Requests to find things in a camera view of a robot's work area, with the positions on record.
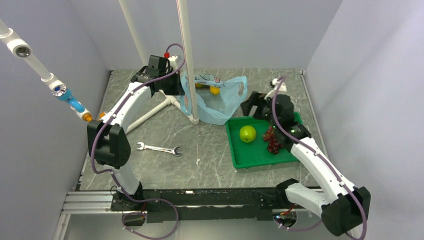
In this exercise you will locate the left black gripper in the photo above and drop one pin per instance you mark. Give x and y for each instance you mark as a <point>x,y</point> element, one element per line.
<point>178,90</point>

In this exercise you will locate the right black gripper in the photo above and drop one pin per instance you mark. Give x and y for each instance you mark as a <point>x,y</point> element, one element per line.
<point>258,100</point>

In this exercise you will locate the green fake apple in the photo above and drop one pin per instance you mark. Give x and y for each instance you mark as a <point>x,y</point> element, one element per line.
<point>247,134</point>

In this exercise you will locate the yellow fake lemon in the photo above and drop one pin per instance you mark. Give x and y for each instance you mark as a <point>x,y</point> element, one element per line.
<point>214,90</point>

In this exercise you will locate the light blue plastic bag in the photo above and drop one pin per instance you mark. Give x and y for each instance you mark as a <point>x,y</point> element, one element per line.
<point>218,109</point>

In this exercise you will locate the dark fake grapes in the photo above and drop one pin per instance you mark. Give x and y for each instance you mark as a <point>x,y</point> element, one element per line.
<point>273,146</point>

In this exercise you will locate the red fake peach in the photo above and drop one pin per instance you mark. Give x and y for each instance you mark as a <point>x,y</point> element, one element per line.
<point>187,103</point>

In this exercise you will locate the fake mango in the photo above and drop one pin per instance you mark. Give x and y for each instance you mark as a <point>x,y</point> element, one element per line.
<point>200,85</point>

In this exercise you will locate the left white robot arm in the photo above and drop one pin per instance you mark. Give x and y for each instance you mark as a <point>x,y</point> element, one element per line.
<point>109,148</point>

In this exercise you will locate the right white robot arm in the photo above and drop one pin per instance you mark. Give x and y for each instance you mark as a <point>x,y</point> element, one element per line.
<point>341,206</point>

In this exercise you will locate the white PVC pipe stand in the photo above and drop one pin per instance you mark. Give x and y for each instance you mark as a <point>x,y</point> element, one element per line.
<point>183,17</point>

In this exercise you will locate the green plastic tray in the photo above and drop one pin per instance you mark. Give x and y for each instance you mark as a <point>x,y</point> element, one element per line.
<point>254,154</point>

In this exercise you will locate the silver combination wrench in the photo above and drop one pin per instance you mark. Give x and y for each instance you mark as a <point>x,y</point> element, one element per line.
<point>175,151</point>

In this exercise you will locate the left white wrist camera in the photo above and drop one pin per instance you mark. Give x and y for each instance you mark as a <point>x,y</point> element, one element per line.
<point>173,62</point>

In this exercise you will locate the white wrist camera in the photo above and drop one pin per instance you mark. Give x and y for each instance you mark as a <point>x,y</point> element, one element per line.
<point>173,62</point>
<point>278,86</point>

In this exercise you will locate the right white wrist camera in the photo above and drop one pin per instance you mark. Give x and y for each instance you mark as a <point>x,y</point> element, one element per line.
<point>278,86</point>

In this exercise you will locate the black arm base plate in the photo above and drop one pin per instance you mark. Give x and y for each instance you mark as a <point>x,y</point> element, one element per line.
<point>258,203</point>

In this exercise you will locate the aluminium rail frame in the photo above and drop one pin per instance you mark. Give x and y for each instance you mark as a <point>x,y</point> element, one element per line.
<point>97,203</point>

